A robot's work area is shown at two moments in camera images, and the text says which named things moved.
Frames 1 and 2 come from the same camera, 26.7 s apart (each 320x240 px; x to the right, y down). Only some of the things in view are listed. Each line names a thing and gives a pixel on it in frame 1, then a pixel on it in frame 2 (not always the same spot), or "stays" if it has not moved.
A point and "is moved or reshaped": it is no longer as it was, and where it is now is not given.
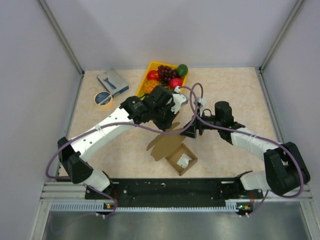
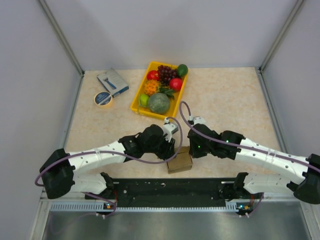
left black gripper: [167, 124] -> [168, 151]
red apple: [153, 75] stays
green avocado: [182, 70] stays
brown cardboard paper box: [169, 146] is moved or reshaped
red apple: [175, 82] stays
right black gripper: [191, 131] -> [193, 152]
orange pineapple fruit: [149, 85] stays
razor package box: [112, 82] stays
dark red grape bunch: [165, 73] stays
